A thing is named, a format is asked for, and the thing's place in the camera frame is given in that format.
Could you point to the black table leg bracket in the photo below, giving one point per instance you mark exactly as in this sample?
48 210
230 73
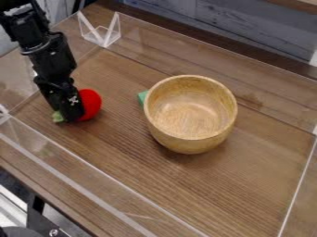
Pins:
37 222

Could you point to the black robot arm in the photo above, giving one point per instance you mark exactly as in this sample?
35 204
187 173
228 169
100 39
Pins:
21 18

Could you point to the green block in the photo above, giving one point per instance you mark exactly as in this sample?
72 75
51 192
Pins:
142 97

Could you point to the wooden bowl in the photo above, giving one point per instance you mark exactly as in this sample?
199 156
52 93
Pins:
190 112

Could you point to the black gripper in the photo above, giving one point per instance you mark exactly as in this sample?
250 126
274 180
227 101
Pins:
53 64

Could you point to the clear acrylic corner bracket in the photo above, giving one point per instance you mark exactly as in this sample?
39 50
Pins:
103 36

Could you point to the red plush strawberry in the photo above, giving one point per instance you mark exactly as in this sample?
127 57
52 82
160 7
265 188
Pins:
91 103

